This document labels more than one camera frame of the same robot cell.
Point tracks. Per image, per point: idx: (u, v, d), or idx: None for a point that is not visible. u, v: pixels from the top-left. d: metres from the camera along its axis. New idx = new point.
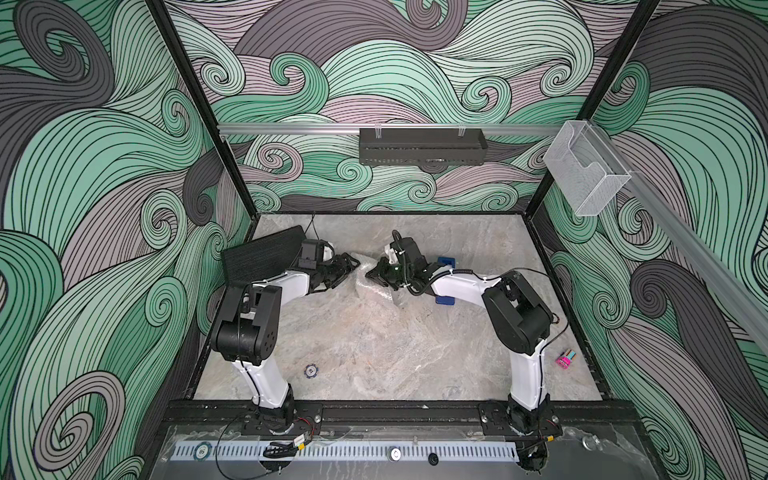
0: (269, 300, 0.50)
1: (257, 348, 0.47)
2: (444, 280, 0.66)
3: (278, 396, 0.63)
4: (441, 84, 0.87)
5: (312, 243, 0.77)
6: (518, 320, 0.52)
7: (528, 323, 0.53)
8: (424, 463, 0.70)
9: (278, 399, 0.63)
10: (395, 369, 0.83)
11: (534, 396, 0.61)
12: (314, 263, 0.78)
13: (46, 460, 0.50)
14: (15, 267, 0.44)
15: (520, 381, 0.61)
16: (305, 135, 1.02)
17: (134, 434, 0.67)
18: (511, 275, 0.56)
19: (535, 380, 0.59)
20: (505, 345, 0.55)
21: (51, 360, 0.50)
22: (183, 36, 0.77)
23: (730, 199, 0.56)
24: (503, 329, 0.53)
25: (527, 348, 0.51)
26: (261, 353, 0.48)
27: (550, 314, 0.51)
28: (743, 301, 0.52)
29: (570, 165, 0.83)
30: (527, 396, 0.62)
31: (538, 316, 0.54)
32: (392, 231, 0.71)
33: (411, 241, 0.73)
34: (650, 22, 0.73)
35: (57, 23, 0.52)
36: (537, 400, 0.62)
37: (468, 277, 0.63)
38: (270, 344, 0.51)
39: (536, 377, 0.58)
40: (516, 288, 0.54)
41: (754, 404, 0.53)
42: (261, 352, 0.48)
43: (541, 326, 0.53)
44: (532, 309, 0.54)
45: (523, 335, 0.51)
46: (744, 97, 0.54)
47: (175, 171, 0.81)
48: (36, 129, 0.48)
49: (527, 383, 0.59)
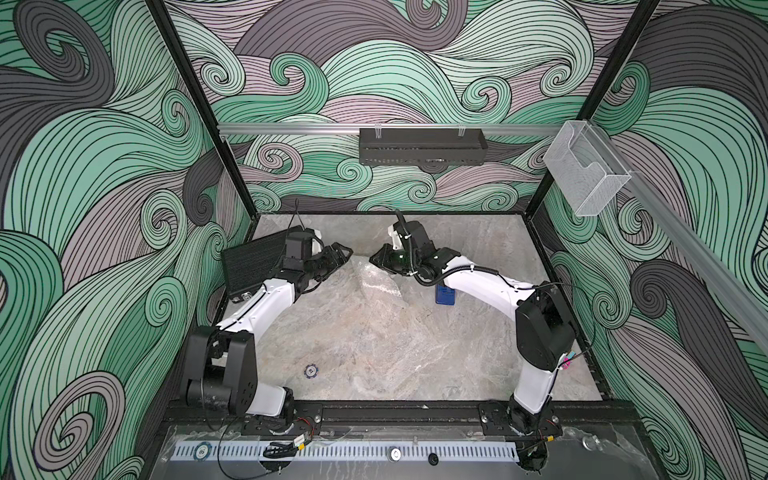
0: (237, 355, 0.42)
1: (231, 405, 0.42)
2: (466, 274, 0.59)
3: (278, 405, 0.63)
4: (441, 84, 0.87)
5: (298, 240, 0.66)
6: (549, 336, 0.48)
7: (557, 340, 0.49)
8: (424, 463, 0.70)
9: (277, 407, 0.63)
10: (395, 369, 0.83)
11: (540, 401, 0.59)
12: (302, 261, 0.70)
13: (45, 460, 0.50)
14: (15, 268, 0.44)
15: (524, 386, 0.60)
16: (306, 135, 1.02)
17: (134, 434, 0.67)
18: (547, 288, 0.50)
19: (545, 385, 0.55)
20: (526, 357, 0.51)
21: (51, 359, 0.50)
22: (183, 36, 0.77)
23: (731, 199, 0.56)
24: (530, 346, 0.49)
25: (552, 365, 0.47)
26: (236, 407, 0.43)
27: (576, 332, 0.51)
28: (743, 301, 0.52)
29: (570, 165, 0.83)
30: (532, 400, 0.61)
31: (565, 333, 0.50)
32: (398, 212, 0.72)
33: (418, 227, 0.67)
34: (650, 22, 0.73)
35: (57, 23, 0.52)
36: (540, 406, 0.61)
37: (494, 278, 0.56)
38: (248, 394, 0.46)
39: (550, 385, 0.56)
40: (549, 301, 0.51)
41: (754, 403, 0.53)
42: (237, 407, 0.43)
43: (567, 344, 0.49)
44: (560, 325, 0.51)
45: (550, 356, 0.47)
46: (744, 98, 0.54)
47: (175, 171, 0.81)
48: (36, 128, 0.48)
49: (536, 388, 0.57)
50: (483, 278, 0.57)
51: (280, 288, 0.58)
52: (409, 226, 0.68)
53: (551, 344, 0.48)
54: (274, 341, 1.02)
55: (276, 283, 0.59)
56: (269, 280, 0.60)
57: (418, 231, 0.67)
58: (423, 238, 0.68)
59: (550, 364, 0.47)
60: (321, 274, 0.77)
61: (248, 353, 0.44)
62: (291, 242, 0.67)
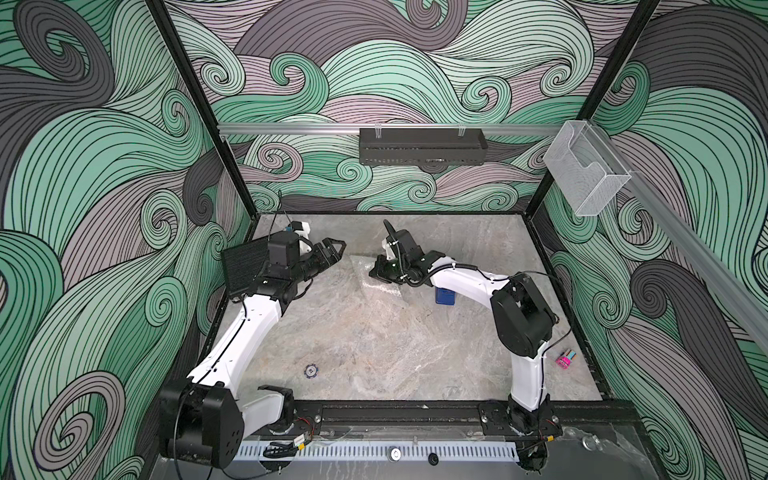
0: (212, 414, 0.38)
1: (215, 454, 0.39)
2: (446, 273, 0.63)
3: (277, 408, 0.63)
4: (441, 84, 0.87)
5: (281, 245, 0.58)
6: (524, 324, 0.51)
7: (533, 326, 0.52)
8: (424, 463, 0.70)
9: (277, 411, 0.63)
10: (395, 369, 0.83)
11: (534, 397, 0.60)
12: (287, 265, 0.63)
13: (45, 460, 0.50)
14: (15, 268, 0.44)
15: (518, 382, 0.61)
16: (305, 134, 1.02)
17: (135, 434, 0.67)
18: (520, 278, 0.54)
19: (534, 376, 0.57)
20: (508, 346, 0.54)
21: (51, 359, 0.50)
22: (183, 36, 0.77)
23: (731, 199, 0.56)
24: (508, 333, 0.52)
25: (532, 352, 0.51)
26: (221, 462, 0.40)
27: (554, 318, 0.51)
28: (743, 301, 0.52)
29: (570, 165, 0.83)
30: (527, 396, 0.61)
31: (542, 320, 0.53)
32: (385, 222, 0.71)
33: (406, 233, 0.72)
34: (650, 22, 0.73)
35: (57, 23, 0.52)
36: (534, 400, 0.61)
37: (473, 273, 0.60)
38: (234, 442, 0.43)
39: (538, 377, 0.58)
40: (524, 290, 0.52)
41: (753, 403, 0.53)
42: (222, 461, 0.40)
43: (544, 330, 0.52)
44: (537, 312, 0.53)
45: (526, 339, 0.51)
46: (744, 98, 0.54)
47: (175, 171, 0.81)
48: (36, 129, 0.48)
49: (527, 384, 0.59)
50: (464, 274, 0.61)
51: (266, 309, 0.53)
52: (396, 233, 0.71)
53: (526, 329, 0.51)
54: (274, 340, 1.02)
55: (256, 305, 0.53)
56: (249, 301, 0.53)
57: (405, 236, 0.73)
58: (411, 243, 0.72)
59: (528, 349, 0.50)
60: (312, 274, 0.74)
61: (228, 407, 0.40)
62: (275, 247, 0.58)
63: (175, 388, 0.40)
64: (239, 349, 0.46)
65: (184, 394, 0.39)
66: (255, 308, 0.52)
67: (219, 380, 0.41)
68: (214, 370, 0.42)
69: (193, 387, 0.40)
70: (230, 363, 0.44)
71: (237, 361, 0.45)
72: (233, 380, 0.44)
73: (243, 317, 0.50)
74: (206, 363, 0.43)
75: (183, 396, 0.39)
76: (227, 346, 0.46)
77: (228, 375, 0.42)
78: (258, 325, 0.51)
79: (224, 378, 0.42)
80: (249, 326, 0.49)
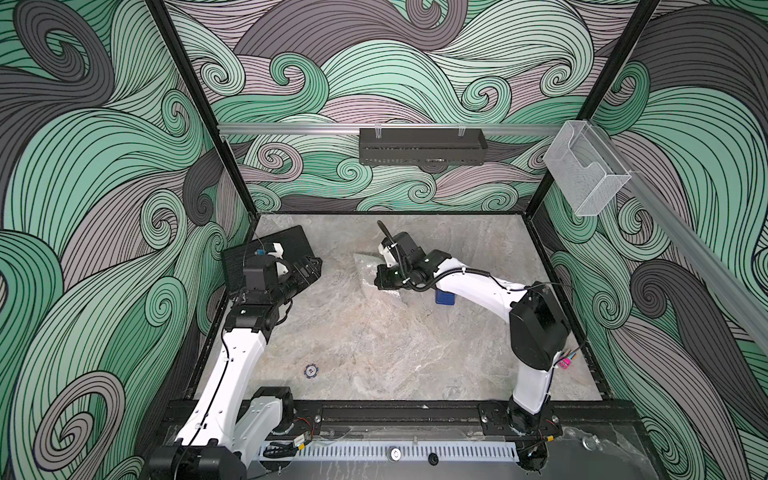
0: (210, 475, 0.36)
1: None
2: (456, 277, 0.59)
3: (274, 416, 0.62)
4: (441, 84, 0.87)
5: (256, 268, 0.55)
6: (542, 336, 0.48)
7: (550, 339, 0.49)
8: (424, 463, 0.70)
9: (277, 418, 0.63)
10: (395, 369, 0.83)
11: (538, 401, 0.59)
12: (265, 288, 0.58)
13: (46, 460, 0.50)
14: (15, 268, 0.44)
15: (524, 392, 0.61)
16: (305, 134, 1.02)
17: (134, 434, 0.67)
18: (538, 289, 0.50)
19: (542, 385, 0.55)
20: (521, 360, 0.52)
21: (51, 359, 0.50)
22: (183, 35, 0.77)
23: (731, 199, 0.56)
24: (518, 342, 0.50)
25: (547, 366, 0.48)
26: None
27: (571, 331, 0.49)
28: (744, 302, 0.52)
29: (571, 165, 0.83)
30: (530, 401, 0.61)
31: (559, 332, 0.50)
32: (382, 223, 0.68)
33: (405, 234, 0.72)
34: (650, 22, 0.73)
35: (57, 23, 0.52)
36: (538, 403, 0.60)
37: (486, 280, 0.56)
38: None
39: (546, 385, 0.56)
40: (540, 299, 0.52)
41: (754, 403, 0.53)
42: None
43: (560, 340, 0.50)
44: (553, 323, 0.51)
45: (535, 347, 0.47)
46: (744, 97, 0.54)
47: (175, 171, 0.81)
48: (36, 128, 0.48)
49: (533, 390, 0.58)
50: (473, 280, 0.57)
51: (248, 345, 0.50)
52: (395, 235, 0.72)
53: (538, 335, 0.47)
54: (274, 340, 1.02)
55: (239, 341, 0.50)
56: (228, 339, 0.50)
57: (404, 238, 0.69)
58: (410, 244, 0.69)
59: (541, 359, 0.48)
60: (291, 293, 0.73)
61: (227, 460, 0.39)
62: (250, 272, 0.56)
63: (164, 453, 0.37)
64: (228, 395, 0.43)
65: (177, 457, 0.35)
66: (237, 345, 0.49)
67: (211, 437, 0.39)
68: (204, 426, 0.40)
69: (184, 449, 0.38)
70: (220, 415, 0.41)
71: (228, 411, 0.43)
72: (228, 433, 0.42)
73: (226, 358, 0.47)
74: (194, 420, 0.41)
75: (175, 459, 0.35)
76: (212, 398, 0.43)
77: (221, 430, 0.40)
78: (244, 362, 0.48)
79: (218, 433, 0.40)
80: (235, 365, 0.47)
